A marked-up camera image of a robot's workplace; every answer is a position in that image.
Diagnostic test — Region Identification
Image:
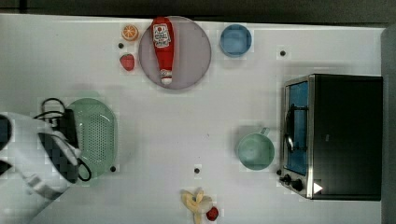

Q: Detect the green plastic strainer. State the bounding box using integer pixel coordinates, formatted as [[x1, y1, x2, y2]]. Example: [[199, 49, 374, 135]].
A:
[[67, 98, 118, 180]]

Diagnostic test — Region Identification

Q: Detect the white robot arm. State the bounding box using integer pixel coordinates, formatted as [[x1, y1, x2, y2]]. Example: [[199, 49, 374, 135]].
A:
[[1, 112, 81, 224]]

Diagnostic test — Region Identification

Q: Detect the grey round plate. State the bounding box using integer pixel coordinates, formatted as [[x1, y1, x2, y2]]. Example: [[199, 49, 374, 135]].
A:
[[138, 16, 211, 90]]

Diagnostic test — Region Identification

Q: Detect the green mug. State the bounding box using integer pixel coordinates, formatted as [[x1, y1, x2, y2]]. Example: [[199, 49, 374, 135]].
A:
[[236, 128, 275, 171]]

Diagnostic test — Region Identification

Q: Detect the blue round bowl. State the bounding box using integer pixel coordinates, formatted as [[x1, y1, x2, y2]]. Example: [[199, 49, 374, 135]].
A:
[[219, 24, 252, 58]]

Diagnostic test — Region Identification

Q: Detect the red strawberry toy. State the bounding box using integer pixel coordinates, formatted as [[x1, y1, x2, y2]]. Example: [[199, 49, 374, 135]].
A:
[[120, 53, 134, 72]]

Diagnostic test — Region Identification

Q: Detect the peeled banana toy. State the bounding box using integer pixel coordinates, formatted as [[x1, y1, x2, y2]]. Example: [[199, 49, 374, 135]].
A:
[[181, 189, 213, 224]]

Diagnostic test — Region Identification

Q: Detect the red ketchup bottle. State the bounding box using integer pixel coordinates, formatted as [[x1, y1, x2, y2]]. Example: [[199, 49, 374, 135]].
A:
[[150, 17, 175, 85]]

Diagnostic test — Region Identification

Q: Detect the small red fruit toy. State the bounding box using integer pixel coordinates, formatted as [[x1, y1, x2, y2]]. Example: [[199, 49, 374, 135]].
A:
[[206, 206, 219, 221]]

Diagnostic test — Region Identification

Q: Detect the orange slice toy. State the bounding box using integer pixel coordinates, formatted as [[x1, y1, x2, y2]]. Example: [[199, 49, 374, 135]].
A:
[[121, 24, 139, 41]]

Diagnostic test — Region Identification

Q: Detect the black toaster oven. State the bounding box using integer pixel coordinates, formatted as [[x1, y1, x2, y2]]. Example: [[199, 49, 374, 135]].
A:
[[277, 74, 383, 201]]

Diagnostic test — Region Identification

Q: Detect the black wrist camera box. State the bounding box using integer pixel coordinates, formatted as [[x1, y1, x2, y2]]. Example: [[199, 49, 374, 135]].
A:
[[59, 109, 78, 148]]

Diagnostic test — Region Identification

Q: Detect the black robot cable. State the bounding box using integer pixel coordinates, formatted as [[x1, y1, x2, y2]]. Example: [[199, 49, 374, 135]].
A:
[[33, 98, 92, 182]]

